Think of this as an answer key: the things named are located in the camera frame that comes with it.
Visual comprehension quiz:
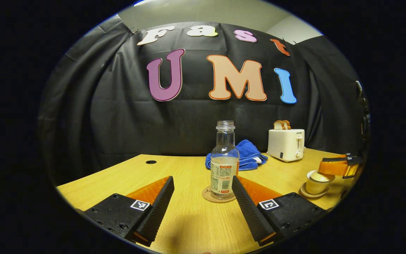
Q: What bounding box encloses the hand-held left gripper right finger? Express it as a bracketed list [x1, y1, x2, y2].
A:
[231, 175, 328, 247]

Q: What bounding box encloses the round cork coaster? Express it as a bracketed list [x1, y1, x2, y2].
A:
[202, 186, 237, 203]

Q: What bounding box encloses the blue towel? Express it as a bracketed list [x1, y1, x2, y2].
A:
[205, 139, 269, 171]

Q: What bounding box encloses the clear glass water bottle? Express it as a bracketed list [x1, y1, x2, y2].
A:
[210, 121, 240, 200]

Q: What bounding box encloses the cream toaster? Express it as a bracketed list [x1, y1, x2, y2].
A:
[267, 129, 305, 163]

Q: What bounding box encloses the black backdrop cloth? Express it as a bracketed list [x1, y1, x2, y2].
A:
[37, 14, 369, 186]

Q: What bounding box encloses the white teacup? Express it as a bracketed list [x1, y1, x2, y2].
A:
[305, 170, 336, 194]

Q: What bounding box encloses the white teacup lid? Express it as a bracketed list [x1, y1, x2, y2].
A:
[310, 170, 332, 182]

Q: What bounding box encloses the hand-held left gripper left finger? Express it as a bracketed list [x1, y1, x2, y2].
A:
[83, 176, 175, 247]

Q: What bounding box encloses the white saucer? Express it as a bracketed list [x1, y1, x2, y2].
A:
[300, 186, 330, 198]

